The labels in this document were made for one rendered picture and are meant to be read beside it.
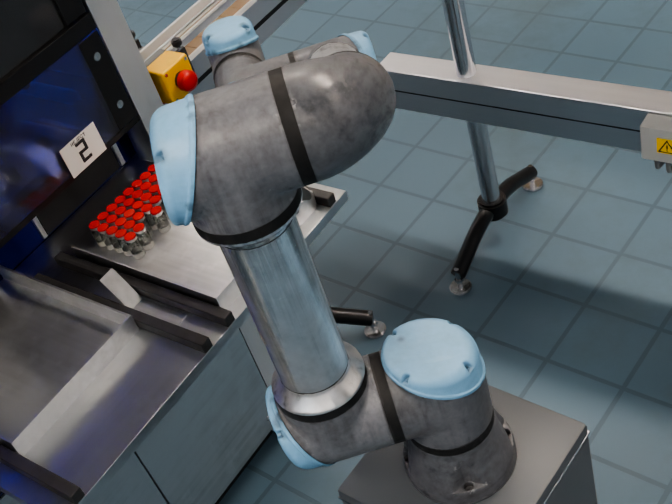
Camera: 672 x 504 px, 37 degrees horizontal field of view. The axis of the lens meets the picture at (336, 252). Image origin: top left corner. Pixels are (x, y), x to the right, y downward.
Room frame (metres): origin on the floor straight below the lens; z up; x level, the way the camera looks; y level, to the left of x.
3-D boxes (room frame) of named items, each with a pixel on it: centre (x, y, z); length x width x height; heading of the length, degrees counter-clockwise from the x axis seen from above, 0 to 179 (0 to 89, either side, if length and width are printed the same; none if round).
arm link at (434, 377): (0.81, -0.06, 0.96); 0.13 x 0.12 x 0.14; 87
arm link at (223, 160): (0.81, 0.07, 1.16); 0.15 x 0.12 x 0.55; 87
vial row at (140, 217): (1.41, 0.27, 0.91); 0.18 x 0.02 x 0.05; 132
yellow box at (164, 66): (1.69, 0.19, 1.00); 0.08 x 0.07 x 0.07; 43
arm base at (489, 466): (0.81, -0.07, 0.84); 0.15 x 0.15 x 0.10
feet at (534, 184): (2.04, -0.45, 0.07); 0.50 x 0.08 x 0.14; 133
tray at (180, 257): (1.35, 0.21, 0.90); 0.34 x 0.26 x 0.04; 42
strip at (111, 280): (1.20, 0.31, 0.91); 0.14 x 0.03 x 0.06; 43
